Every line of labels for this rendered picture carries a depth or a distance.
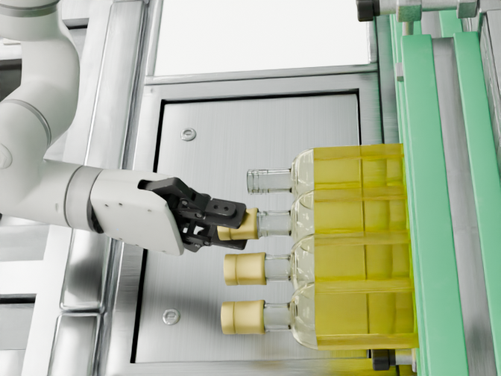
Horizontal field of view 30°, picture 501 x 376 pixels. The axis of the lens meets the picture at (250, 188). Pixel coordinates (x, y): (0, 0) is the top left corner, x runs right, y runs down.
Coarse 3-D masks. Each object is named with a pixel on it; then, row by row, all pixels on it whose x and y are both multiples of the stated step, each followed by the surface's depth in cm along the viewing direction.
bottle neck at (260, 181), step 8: (288, 168) 106; (248, 176) 106; (256, 176) 106; (264, 176) 106; (272, 176) 105; (280, 176) 105; (288, 176) 105; (248, 184) 106; (256, 184) 106; (264, 184) 105; (272, 184) 105; (280, 184) 105; (288, 184) 105; (248, 192) 106; (256, 192) 106; (264, 192) 106; (272, 192) 106; (280, 192) 106; (288, 192) 106
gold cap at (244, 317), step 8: (224, 304) 96; (232, 304) 96; (240, 304) 96; (248, 304) 96; (256, 304) 96; (224, 312) 96; (232, 312) 96; (240, 312) 96; (248, 312) 95; (256, 312) 95; (224, 320) 96; (232, 320) 96; (240, 320) 95; (248, 320) 95; (256, 320) 95; (224, 328) 96; (232, 328) 96; (240, 328) 96; (248, 328) 96; (256, 328) 96
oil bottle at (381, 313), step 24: (312, 288) 95; (336, 288) 95; (360, 288) 94; (384, 288) 94; (408, 288) 94; (288, 312) 95; (312, 312) 93; (336, 312) 93; (360, 312) 93; (384, 312) 92; (408, 312) 92; (312, 336) 94; (336, 336) 94; (360, 336) 94; (384, 336) 93; (408, 336) 93
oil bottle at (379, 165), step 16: (384, 144) 105; (400, 144) 104; (304, 160) 105; (320, 160) 104; (336, 160) 104; (352, 160) 104; (368, 160) 103; (384, 160) 103; (400, 160) 103; (304, 176) 103; (320, 176) 103; (336, 176) 103; (352, 176) 102; (368, 176) 102; (384, 176) 102; (400, 176) 102
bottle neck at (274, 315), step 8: (264, 304) 97; (272, 304) 96; (280, 304) 96; (264, 312) 96; (272, 312) 96; (280, 312) 95; (264, 320) 95; (272, 320) 95; (280, 320) 95; (264, 328) 96; (272, 328) 96; (280, 328) 96
